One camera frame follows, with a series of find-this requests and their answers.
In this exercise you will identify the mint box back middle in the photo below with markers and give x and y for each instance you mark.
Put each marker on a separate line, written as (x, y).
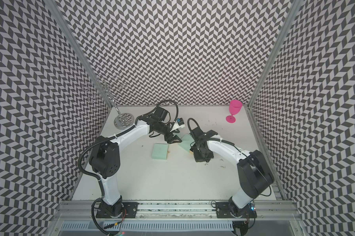
(172, 139)

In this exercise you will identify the aluminium front rail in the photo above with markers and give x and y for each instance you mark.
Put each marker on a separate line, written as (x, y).
(179, 218)

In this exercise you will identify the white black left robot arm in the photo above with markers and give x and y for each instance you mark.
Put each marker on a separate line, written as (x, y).
(105, 155)

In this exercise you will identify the pink plastic wine glass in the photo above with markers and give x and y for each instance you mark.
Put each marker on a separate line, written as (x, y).
(234, 108)

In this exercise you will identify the aluminium left corner post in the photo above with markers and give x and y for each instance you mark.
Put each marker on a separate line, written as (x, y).
(60, 20)

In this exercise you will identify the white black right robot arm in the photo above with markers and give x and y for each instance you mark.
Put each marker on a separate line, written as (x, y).
(255, 175)

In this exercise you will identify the aluminium corner post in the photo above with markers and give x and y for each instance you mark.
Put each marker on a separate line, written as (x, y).
(60, 20)
(296, 5)

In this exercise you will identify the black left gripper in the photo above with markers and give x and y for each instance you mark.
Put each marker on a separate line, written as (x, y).
(167, 138)

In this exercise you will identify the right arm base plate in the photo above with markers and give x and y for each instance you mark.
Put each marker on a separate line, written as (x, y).
(235, 211)

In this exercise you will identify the mint box front left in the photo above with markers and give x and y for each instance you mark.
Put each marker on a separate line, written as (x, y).
(160, 151)

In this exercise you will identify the mint drawer-style jewelry box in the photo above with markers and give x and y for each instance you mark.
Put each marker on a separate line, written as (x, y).
(186, 143)

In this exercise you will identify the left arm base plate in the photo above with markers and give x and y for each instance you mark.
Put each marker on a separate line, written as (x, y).
(118, 210)

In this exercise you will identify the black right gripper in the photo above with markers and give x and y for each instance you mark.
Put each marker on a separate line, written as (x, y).
(198, 158)

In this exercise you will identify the aluminium right corner post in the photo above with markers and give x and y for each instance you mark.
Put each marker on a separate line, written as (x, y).
(296, 5)

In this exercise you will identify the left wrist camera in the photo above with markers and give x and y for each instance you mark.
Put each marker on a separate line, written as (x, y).
(179, 123)

